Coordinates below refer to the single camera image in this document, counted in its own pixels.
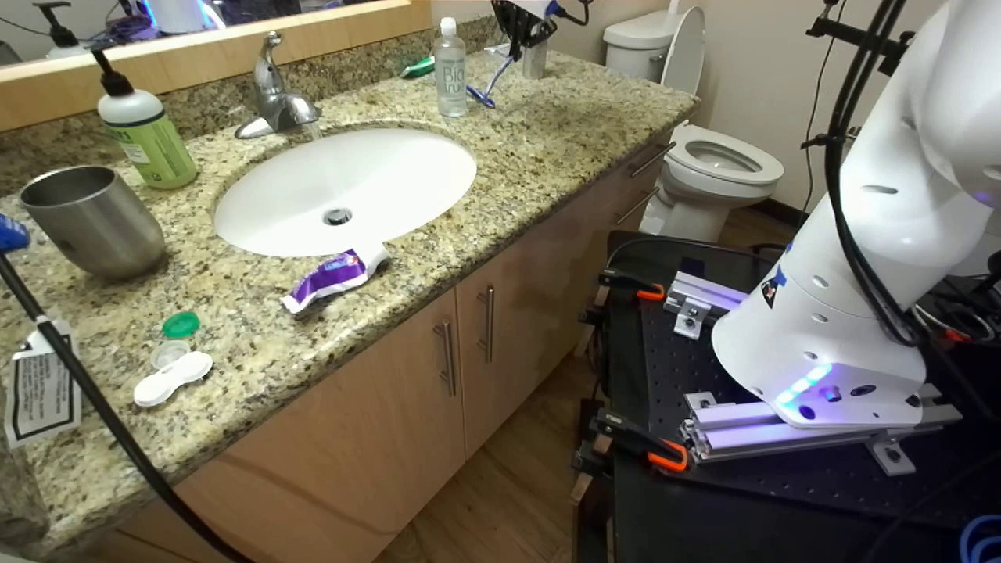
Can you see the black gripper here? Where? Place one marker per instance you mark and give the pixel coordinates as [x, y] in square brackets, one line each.
[526, 28]

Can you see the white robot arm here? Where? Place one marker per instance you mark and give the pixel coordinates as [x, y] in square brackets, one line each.
[887, 208]

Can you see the silver spray can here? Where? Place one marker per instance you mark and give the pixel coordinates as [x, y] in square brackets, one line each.
[539, 65]

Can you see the flat white packet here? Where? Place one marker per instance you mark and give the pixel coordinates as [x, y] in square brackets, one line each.
[499, 49]

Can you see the clear plastic bottle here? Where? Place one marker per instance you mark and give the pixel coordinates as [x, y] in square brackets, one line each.
[450, 80]

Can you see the small green tube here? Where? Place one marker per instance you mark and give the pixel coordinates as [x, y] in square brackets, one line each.
[416, 68]

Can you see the white oval sink basin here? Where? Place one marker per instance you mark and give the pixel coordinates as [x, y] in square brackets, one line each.
[396, 177]

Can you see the white toilet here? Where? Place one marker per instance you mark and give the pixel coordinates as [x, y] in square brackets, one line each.
[721, 167]

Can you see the metal sink drain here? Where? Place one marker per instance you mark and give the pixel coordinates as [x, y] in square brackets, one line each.
[340, 217]

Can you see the chrome faucet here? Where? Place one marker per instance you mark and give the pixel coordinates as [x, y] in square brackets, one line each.
[276, 98]

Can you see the wooden cabinet door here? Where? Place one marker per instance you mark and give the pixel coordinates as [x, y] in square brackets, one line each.
[353, 438]
[503, 347]

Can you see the purple white toothpaste tube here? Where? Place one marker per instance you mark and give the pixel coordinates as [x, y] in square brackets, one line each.
[332, 277]

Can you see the wooden framed mirror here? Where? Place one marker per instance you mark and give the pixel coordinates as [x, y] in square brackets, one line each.
[189, 57]

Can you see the green soap pump bottle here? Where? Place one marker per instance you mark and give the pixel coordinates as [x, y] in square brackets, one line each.
[156, 145]

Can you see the wooden vanity cabinet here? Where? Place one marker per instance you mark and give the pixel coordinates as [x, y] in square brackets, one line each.
[364, 457]

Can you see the green round cap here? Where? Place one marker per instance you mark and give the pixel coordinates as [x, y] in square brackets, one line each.
[183, 323]

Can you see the stainless steel cup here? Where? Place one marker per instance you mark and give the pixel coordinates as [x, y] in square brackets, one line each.
[95, 224]

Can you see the white contact lens case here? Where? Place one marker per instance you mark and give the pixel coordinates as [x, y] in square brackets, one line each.
[174, 381]

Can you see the black robot cart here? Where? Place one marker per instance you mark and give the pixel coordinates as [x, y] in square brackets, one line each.
[752, 501]

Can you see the blue plastic clip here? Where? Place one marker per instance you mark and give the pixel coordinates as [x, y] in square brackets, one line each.
[9, 232]

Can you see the white printed label tag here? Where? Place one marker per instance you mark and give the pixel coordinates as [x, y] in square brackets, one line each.
[41, 397]

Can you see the short aluminium mounting rail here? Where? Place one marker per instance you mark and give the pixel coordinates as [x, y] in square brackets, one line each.
[706, 295]

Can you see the black camera stand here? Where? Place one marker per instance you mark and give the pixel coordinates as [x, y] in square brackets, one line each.
[844, 32]

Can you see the long aluminium mounting rail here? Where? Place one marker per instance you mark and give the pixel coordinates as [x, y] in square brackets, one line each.
[752, 433]

